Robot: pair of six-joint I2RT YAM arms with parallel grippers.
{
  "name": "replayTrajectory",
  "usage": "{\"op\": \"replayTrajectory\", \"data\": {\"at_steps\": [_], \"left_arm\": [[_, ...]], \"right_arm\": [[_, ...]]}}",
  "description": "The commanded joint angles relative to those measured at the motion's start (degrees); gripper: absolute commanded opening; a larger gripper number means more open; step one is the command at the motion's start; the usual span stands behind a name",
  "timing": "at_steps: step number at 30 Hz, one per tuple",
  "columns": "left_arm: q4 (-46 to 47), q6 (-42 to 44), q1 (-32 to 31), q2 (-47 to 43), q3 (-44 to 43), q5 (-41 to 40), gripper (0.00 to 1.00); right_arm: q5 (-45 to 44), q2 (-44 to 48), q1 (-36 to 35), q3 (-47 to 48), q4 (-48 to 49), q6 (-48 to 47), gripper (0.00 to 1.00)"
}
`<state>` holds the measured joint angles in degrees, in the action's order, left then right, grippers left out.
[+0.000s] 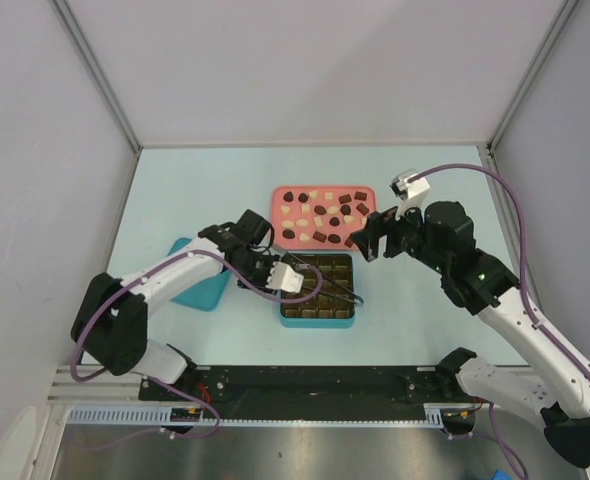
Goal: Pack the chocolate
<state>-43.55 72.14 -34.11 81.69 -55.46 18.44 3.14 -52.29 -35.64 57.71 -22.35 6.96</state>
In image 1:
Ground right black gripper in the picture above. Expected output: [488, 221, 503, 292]
[349, 194, 448, 274]

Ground metal tongs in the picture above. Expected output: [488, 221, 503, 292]
[283, 252, 364, 306]

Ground pink tray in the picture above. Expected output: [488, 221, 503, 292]
[270, 185, 376, 251]

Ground teal chocolate box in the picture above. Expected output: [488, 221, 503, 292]
[279, 252, 360, 329]

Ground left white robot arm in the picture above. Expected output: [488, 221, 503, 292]
[70, 210, 279, 400]

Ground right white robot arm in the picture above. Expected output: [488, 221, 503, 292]
[350, 201, 590, 469]

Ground teal box lid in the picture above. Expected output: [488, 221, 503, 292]
[163, 237, 225, 300]

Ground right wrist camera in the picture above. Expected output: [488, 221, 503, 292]
[390, 170, 430, 216]

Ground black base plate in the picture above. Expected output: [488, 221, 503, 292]
[138, 364, 496, 421]

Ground white cable duct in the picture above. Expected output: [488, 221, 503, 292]
[67, 405, 443, 429]

